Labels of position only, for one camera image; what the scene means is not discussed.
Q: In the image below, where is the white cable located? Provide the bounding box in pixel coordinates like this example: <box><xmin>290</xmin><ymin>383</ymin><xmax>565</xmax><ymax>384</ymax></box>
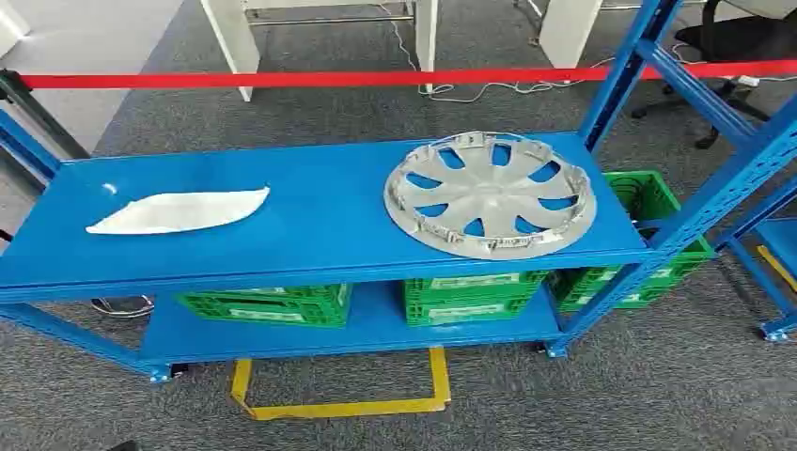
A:
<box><xmin>380</xmin><ymin>3</ymin><xmax>616</xmax><ymax>104</ymax></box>

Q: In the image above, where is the silver plastic wheel hubcap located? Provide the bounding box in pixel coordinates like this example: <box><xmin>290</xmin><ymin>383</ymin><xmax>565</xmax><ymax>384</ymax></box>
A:
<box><xmin>383</xmin><ymin>131</ymin><xmax>598</xmax><ymax>261</ymax></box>

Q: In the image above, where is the green plastic crate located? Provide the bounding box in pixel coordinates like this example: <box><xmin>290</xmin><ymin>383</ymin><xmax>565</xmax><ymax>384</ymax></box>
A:
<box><xmin>175</xmin><ymin>283</ymin><xmax>353</xmax><ymax>329</ymax></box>
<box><xmin>547</xmin><ymin>170</ymin><xmax>716</xmax><ymax>315</ymax></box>
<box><xmin>401</xmin><ymin>271</ymin><xmax>551</xmax><ymax>328</ymax></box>

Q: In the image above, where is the black office chair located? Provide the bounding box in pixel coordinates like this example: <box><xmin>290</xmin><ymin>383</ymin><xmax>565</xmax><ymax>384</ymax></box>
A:
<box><xmin>630</xmin><ymin>0</ymin><xmax>797</xmax><ymax>150</ymax></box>

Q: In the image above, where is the chrome barrier stanchion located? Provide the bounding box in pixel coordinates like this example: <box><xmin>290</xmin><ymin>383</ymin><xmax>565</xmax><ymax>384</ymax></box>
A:
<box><xmin>0</xmin><ymin>70</ymin><xmax>155</xmax><ymax>319</ymax></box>

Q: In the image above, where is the blue metal shelf rack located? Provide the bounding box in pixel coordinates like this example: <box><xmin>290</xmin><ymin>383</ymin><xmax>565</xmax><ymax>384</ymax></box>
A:
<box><xmin>712</xmin><ymin>177</ymin><xmax>797</xmax><ymax>345</ymax></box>
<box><xmin>0</xmin><ymin>0</ymin><xmax>797</xmax><ymax>384</ymax></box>

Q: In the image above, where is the red barrier belt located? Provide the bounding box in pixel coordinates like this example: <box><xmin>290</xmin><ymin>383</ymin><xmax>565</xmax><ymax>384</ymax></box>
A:
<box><xmin>18</xmin><ymin>59</ymin><xmax>797</xmax><ymax>90</ymax></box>

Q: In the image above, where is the white curved car trim part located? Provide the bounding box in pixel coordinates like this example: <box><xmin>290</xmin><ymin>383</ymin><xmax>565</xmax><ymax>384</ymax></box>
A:
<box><xmin>85</xmin><ymin>185</ymin><xmax>272</xmax><ymax>237</ymax></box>

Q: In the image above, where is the white desk leg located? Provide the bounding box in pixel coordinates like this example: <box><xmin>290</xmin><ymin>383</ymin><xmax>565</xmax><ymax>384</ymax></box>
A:
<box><xmin>539</xmin><ymin>0</ymin><xmax>604</xmax><ymax>70</ymax></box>

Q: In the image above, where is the yellow floor tape outline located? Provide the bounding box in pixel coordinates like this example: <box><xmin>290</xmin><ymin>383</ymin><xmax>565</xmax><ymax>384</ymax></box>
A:
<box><xmin>230</xmin><ymin>347</ymin><xmax>452</xmax><ymax>422</ymax></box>

